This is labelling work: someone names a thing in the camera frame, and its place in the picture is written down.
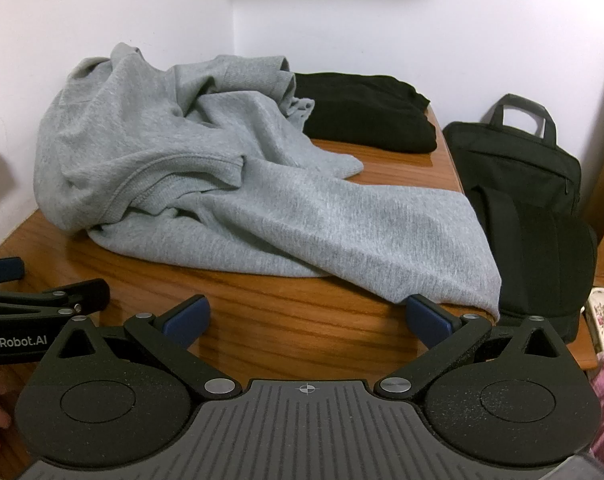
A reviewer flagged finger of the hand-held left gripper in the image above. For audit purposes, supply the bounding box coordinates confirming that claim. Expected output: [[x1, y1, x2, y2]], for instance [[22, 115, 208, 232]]
[[0, 257, 25, 287], [0, 278, 110, 320]]

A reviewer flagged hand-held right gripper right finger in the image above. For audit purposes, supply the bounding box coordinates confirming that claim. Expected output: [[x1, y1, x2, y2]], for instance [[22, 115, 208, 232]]
[[373, 294, 564, 404]]

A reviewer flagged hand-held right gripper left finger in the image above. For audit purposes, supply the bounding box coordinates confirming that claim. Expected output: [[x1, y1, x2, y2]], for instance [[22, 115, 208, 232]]
[[57, 295, 244, 403]]

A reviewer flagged grey sweatshirt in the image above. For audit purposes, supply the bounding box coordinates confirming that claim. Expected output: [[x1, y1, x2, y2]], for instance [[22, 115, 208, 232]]
[[33, 42, 501, 323]]

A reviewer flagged black bag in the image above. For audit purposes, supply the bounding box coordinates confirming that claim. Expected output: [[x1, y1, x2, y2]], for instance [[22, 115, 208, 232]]
[[442, 93, 599, 346]]

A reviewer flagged black folded garment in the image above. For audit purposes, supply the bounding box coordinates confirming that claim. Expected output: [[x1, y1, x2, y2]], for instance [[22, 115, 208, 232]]
[[292, 72, 438, 155]]

